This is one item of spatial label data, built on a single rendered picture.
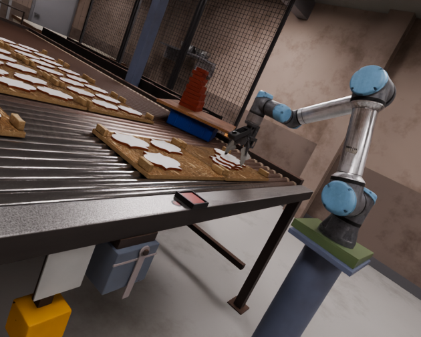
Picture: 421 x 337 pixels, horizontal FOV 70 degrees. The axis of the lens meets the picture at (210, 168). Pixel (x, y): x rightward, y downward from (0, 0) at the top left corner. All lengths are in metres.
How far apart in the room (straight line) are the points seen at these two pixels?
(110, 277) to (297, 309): 0.84
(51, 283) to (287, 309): 0.96
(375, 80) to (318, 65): 3.92
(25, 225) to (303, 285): 1.04
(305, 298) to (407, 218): 3.21
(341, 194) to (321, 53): 4.16
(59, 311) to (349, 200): 0.89
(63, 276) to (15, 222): 0.18
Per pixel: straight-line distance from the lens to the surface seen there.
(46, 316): 0.76
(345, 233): 1.28
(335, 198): 1.13
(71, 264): 0.71
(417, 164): 4.45
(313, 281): 1.32
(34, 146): 0.92
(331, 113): 1.40
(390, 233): 4.48
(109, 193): 0.77
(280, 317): 1.43
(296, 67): 5.24
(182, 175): 1.03
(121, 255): 0.74
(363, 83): 1.20
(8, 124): 0.98
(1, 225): 0.59
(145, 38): 3.07
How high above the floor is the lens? 1.25
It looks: 14 degrees down
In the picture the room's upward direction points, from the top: 24 degrees clockwise
